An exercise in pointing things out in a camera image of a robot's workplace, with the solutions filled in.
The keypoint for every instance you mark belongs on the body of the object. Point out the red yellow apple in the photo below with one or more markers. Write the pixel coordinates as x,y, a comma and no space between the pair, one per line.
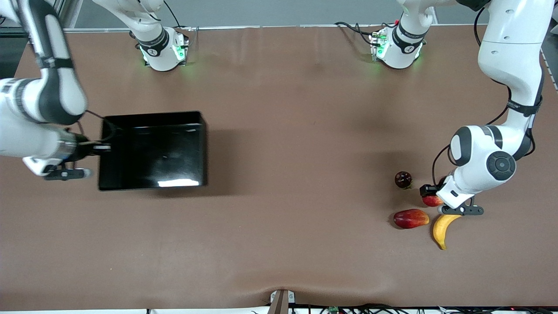
431,201

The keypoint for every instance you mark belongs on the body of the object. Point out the yellow banana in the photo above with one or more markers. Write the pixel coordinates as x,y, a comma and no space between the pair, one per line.
441,231

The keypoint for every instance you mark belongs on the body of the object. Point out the black plastic box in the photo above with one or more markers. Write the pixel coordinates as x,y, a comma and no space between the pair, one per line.
152,152

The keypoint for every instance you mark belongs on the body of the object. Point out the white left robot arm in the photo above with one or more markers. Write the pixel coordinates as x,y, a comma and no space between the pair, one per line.
510,43

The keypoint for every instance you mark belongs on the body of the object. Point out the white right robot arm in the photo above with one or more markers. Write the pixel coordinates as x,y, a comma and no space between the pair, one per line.
56,87

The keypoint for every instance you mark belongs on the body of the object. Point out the dark purple round fruit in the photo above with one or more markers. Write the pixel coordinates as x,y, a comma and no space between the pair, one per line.
403,179

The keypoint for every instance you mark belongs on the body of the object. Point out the red mango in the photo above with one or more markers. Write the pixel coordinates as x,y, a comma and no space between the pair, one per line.
410,218

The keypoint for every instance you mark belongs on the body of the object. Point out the brown table cover mat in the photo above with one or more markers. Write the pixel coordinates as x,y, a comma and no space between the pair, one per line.
279,240

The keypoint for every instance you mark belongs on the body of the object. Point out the aluminium frame profile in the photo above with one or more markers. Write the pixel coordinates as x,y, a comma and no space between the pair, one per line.
65,11

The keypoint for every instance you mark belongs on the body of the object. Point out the grey camera stand bracket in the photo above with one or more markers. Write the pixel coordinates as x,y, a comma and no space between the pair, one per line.
281,301

